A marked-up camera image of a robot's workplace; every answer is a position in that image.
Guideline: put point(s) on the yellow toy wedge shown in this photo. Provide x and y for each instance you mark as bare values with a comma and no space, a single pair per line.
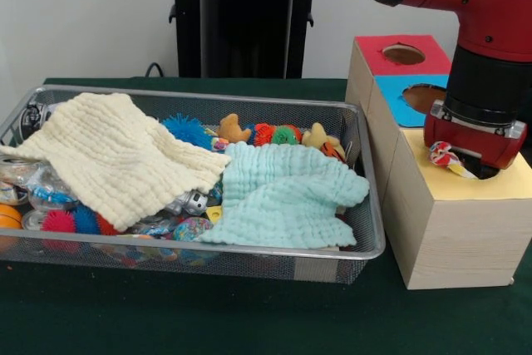
214,214

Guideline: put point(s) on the dark green table cloth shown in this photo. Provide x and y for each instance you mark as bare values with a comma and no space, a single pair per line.
208,321

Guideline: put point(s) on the brown teddy plush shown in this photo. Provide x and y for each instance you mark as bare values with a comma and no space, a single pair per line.
232,128

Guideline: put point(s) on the light blue cloth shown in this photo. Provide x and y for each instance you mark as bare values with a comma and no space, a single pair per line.
282,197

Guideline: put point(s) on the silver toy robot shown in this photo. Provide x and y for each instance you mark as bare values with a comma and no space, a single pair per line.
193,202

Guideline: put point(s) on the wooden box with three holes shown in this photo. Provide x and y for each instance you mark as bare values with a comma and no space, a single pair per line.
457,238

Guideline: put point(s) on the tiger plush toy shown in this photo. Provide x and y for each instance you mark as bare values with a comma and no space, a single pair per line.
332,150

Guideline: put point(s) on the silver can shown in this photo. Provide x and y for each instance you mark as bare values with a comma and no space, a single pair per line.
32,220

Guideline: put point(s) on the globe print ball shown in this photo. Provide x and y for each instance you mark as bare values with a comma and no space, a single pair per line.
191,228

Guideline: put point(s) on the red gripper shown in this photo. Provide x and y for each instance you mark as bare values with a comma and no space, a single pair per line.
469,141

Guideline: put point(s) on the red spiky ball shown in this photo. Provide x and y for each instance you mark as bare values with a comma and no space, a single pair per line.
107,225

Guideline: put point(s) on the colourful spiky caterpillar toy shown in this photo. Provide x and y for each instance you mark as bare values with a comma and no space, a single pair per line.
274,134

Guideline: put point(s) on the orange ball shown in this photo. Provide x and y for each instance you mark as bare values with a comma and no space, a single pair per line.
9,217

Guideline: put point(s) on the yellow duck plush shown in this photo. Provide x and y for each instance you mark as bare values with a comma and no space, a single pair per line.
318,134

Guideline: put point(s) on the shallow silver mesh bin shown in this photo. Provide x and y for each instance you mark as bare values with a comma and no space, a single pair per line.
249,263

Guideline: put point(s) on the pink spiky ball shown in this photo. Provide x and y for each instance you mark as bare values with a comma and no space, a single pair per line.
58,222

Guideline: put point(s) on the cream yellow cloth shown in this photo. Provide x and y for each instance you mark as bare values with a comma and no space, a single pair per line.
108,155

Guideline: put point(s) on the large blue spiky ball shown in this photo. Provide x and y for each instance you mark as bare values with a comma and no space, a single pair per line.
185,128

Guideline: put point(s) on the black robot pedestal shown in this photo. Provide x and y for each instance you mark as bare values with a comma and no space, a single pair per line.
241,18

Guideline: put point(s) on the colourful knotted cloth toy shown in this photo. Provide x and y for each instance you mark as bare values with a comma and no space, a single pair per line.
442,153

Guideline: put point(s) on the small blue spiky ball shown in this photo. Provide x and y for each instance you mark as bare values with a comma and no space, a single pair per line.
86,220

